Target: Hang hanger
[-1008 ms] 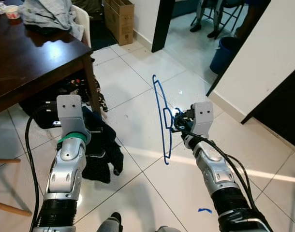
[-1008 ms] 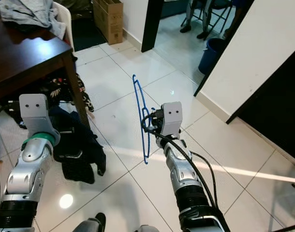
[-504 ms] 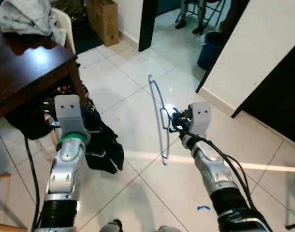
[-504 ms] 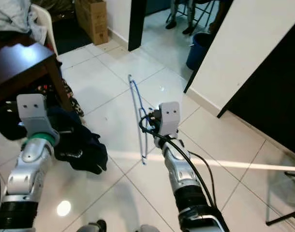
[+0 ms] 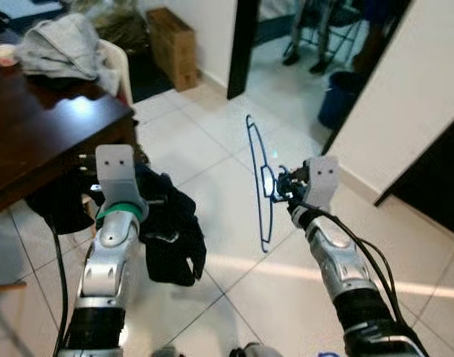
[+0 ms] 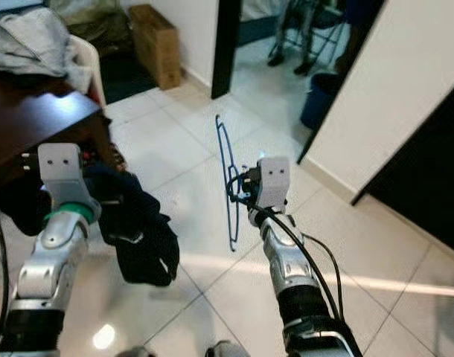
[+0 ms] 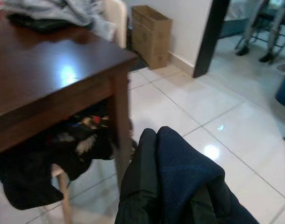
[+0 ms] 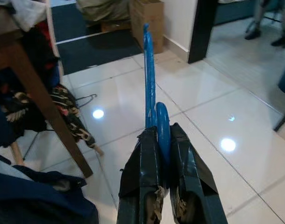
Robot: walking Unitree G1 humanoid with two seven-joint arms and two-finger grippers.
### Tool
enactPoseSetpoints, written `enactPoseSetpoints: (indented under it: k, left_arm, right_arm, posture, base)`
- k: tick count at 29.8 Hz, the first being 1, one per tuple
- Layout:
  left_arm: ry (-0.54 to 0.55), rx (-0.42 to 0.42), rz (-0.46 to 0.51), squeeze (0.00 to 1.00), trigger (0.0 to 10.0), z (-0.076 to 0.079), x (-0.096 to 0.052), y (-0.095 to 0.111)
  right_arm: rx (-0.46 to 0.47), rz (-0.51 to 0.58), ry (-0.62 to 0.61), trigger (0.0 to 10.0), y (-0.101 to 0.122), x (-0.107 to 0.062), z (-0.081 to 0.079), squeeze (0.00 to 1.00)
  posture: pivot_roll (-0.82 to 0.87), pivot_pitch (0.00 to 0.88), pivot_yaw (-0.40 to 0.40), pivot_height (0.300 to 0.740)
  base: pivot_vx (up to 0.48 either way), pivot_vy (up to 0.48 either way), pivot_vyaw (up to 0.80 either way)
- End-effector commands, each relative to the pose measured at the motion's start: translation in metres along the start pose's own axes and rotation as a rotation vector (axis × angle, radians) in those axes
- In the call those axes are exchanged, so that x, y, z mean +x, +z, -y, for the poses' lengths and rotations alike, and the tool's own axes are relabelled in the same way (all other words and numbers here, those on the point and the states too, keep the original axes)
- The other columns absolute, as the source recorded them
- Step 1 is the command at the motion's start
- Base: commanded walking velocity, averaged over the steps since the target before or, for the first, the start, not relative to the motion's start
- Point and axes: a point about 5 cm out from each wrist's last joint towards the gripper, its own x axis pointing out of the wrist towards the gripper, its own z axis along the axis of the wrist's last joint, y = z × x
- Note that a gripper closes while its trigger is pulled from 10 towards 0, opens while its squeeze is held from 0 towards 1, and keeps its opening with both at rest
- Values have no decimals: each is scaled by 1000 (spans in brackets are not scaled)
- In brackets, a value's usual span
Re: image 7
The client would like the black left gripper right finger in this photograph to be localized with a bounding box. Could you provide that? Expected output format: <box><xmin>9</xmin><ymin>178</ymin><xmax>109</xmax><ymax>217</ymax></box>
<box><xmin>156</xmin><ymin>126</ymin><xmax>260</xmax><ymax>224</ymax></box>

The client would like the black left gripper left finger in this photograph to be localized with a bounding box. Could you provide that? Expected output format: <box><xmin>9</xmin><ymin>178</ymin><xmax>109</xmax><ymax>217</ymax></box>
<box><xmin>114</xmin><ymin>127</ymin><xmax>166</xmax><ymax>224</ymax></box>

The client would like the black patterned garment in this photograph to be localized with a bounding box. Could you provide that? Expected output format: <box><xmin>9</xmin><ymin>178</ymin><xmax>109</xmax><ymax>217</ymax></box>
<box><xmin>0</xmin><ymin>105</ymin><xmax>140</xmax><ymax>210</ymax></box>

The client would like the brown cardboard box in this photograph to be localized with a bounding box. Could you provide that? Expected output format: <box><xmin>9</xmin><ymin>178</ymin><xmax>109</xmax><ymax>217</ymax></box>
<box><xmin>132</xmin><ymin>5</ymin><xmax>173</xmax><ymax>70</ymax></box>

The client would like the dark brown wooden table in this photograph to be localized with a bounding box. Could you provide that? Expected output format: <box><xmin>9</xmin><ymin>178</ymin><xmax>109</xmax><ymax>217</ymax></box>
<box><xmin>0</xmin><ymin>20</ymin><xmax>139</xmax><ymax>187</ymax></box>

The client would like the light grey garment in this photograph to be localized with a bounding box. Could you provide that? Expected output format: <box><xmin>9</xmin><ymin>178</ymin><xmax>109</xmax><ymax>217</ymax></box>
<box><xmin>7</xmin><ymin>0</ymin><xmax>118</xmax><ymax>45</ymax></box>

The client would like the plain black garment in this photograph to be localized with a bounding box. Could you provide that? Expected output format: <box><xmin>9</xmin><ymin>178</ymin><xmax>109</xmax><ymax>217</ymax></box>
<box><xmin>7</xmin><ymin>13</ymin><xmax>72</xmax><ymax>33</ymax></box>

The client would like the grey walking frame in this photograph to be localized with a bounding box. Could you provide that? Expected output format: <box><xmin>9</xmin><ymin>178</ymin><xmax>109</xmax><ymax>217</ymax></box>
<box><xmin>235</xmin><ymin>0</ymin><xmax>285</xmax><ymax>63</ymax></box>

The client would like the black door frame post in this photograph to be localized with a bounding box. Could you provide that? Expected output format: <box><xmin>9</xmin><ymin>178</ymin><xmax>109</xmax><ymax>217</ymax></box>
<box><xmin>192</xmin><ymin>0</ymin><xmax>231</xmax><ymax>79</ymax></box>

